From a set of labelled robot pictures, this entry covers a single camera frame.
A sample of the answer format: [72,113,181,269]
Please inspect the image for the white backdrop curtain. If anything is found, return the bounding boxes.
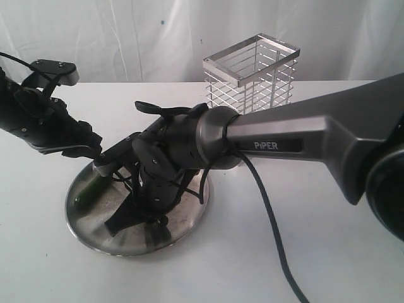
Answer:
[1,1,403,82]

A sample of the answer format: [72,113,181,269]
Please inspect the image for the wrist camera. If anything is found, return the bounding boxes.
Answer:
[93,132,141,186]
[21,59,80,97]

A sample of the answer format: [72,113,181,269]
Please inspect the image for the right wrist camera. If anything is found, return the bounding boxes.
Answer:
[93,132,141,186]

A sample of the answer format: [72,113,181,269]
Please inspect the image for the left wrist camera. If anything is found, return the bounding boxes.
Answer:
[21,59,80,97]

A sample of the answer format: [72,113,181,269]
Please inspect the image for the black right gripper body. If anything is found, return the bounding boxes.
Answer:
[135,165,189,220]

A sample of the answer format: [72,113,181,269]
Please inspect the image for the green cucumber piece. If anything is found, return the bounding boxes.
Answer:
[74,175,110,210]

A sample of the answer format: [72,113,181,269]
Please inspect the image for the round stainless steel plate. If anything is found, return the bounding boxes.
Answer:
[65,163,207,257]

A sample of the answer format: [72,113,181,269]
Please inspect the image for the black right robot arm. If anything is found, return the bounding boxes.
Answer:
[105,74,403,239]

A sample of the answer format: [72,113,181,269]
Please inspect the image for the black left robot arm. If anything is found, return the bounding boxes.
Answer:
[1,59,102,159]

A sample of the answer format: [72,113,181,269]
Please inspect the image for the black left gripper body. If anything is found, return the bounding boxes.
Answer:
[20,98,94,157]

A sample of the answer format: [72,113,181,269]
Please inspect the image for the wire metal utensil holder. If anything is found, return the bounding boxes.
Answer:
[203,33,300,114]

